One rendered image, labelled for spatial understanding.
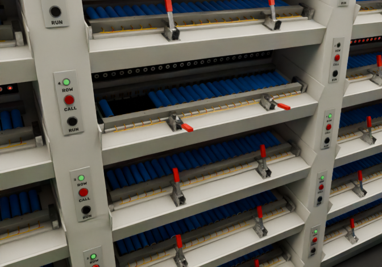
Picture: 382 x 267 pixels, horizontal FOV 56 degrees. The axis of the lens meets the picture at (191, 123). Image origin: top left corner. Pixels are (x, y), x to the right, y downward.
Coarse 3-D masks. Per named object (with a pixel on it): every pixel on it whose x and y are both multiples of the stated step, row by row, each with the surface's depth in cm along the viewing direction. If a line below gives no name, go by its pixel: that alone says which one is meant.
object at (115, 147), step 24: (168, 72) 94; (192, 72) 98; (288, 72) 108; (312, 96) 101; (192, 120) 86; (216, 120) 87; (240, 120) 89; (264, 120) 93; (288, 120) 98; (120, 144) 76; (144, 144) 79; (168, 144) 82
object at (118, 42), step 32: (96, 0) 81; (128, 0) 83; (160, 0) 86; (192, 0) 89; (224, 0) 94; (256, 0) 97; (288, 0) 102; (96, 32) 74; (128, 32) 74; (160, 32) 77; (192, 32) 79; (224, 32) 82; (256, 32) 84; (288, 32) 87; (320, 32) 92; (96, 64) 69; (128, 64) 72
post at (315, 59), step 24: (336, 0) 91; (336, 24) 93; (288, 48) 106; (312, 48) 98; (312, 72) 100; (336, 96) 102; (312, 120) 103; (336, 120) 106; (312, 144) 105; (336, 144) 109; (312, 168) 107; (312, 192) 111; (312, 216) 115; (288, 240) 124; (312, 264) 124
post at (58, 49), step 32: (32, 0) 60; (32, 32) 61; (64, 32) 64; (64, 64) 65; (96, 128) 72; (64, 160) 71; (96, 160) 74; (64, 192) 73; (96, 192) 76; (96, 224) 79
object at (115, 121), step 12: (288, 84) 100; (300, 84) 101; (228, 96) 92; (240, 96) 93; (252, 96) 94; (288, 96) 98; (168, 108) 84; (180, 108) 85; (192, 108) 87; (204, 108) 88; (228, 108) 90; (108, 120) 78; (120, 120) 79; (132, 120) 80; (144, 120) 82
